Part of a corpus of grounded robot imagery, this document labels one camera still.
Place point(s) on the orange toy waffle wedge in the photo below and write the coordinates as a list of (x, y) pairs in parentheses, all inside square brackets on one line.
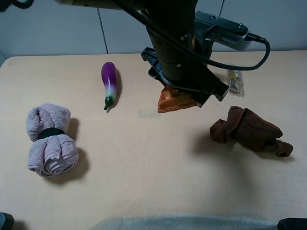
[(170, 100)]

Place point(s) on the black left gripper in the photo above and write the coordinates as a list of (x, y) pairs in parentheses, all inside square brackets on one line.
[(173, 68)]

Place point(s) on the black band on towel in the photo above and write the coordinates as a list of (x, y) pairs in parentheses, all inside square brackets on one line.
[(50, 132)]

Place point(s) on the black base corner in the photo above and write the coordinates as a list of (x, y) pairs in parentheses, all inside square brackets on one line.
[(292, 224), (6, 221)]

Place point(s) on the grey robot base front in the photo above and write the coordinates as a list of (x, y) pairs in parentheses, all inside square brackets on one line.
[(185, 222)]

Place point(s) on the crumpled brown cloth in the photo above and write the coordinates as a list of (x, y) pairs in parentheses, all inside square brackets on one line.
[(251, 131)]

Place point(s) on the rolled pink towel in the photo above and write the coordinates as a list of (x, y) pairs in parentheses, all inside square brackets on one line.
[(56, 154)]

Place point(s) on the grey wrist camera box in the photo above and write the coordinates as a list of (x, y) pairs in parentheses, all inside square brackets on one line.
[(222, 31)]

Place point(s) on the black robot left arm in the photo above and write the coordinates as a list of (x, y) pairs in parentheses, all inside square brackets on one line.
[(169, 23)]

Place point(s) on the purple toy eggplant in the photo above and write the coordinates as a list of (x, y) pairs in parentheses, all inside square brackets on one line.
[(109, 79)]

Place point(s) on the clear snack packet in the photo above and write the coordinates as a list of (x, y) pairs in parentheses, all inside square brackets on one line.
[(235, 81)]

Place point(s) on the black right base corner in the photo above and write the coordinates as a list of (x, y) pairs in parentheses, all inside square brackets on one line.
[(292, 224)]

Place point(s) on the black left base corner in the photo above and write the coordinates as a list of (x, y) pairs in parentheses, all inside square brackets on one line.
[(6, 221)]

